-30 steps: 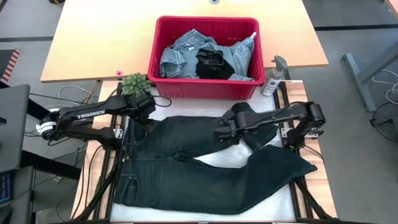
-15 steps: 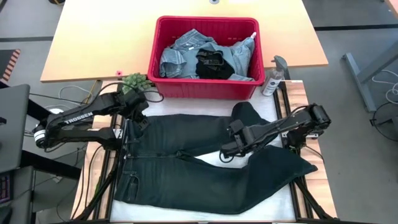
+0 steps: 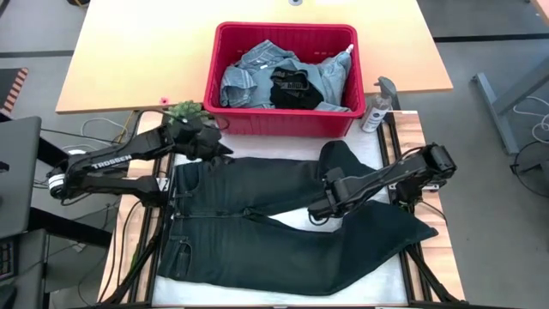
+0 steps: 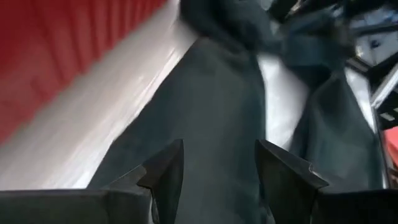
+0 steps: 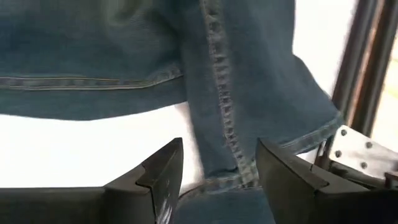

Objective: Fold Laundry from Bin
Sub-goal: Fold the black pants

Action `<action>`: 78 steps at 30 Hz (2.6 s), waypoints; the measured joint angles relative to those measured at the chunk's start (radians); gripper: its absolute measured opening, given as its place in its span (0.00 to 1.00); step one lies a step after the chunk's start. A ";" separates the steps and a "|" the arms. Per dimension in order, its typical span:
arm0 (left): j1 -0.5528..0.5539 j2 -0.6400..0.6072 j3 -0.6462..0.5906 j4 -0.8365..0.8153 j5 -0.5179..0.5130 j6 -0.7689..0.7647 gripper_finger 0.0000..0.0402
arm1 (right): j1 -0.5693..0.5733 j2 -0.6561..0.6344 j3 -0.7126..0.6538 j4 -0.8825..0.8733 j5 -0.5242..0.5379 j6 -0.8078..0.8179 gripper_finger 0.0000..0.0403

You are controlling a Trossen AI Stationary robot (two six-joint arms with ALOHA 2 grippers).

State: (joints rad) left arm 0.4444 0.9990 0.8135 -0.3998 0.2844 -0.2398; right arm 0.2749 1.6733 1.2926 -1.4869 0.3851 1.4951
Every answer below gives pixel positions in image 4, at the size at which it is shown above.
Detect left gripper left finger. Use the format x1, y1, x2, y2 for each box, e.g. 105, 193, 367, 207
0, 139, 185, 224

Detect red object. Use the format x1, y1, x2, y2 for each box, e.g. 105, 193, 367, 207
383, 125, 398, 177

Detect red plastic laundry bin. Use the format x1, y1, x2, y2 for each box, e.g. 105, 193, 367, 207
0, 0, 170, 146

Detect dark denim jeans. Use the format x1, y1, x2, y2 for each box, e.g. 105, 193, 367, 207
86, 0, 388, 224

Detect black aluminium table frame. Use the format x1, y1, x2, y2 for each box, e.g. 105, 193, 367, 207
343, 18, 398, 131

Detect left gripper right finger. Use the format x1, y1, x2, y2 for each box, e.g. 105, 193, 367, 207
254, 139, 398, 224

